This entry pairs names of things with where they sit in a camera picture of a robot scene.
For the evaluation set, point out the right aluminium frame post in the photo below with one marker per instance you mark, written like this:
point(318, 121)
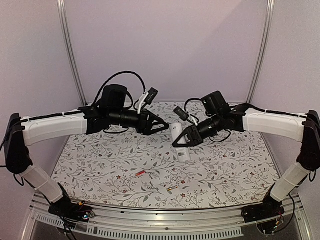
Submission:
point(262, 50)

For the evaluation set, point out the white remote control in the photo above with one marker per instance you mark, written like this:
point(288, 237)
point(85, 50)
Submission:
point(183, 153)

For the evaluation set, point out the left aluminium frame post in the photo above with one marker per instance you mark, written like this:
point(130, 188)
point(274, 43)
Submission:
point(61, 6)

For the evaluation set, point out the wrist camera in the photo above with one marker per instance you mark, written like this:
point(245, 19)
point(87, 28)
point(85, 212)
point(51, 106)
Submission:
point(151, 95)
point(183, 115)

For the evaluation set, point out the gold black battery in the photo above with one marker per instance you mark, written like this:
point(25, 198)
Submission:
point(172, 188)

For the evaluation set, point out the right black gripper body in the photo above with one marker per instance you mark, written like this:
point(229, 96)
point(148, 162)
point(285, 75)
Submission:
point(195, 133)

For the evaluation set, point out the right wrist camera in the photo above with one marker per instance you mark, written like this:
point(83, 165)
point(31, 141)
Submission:
point(183, 115)

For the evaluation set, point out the floral patterned table mat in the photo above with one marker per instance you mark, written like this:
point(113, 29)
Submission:
point(230, 169)

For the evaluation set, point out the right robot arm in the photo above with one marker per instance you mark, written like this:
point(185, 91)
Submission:
point(301, 127)

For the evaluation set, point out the aluminium frame post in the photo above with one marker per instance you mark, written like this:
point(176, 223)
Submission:
point(61, 6)
point(262, 50)

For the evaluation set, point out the red battery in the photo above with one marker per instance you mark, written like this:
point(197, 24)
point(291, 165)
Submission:
point(140, 173)

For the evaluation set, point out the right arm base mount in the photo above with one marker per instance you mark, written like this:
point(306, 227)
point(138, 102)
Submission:
point(269, 208)

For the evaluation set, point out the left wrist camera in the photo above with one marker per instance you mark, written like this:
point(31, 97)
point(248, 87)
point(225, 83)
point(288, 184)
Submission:
point(151, 95)

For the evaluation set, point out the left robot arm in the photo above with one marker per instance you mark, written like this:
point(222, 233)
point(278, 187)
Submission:
point(108, 111)

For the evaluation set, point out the front aluminium rail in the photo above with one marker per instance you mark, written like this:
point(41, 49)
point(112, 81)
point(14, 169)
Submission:
point(127, 223)

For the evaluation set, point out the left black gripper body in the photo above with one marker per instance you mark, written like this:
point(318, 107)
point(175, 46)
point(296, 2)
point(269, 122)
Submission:
point(141, 128)

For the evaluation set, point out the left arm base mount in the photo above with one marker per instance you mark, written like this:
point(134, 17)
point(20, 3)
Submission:
point(77, 212)

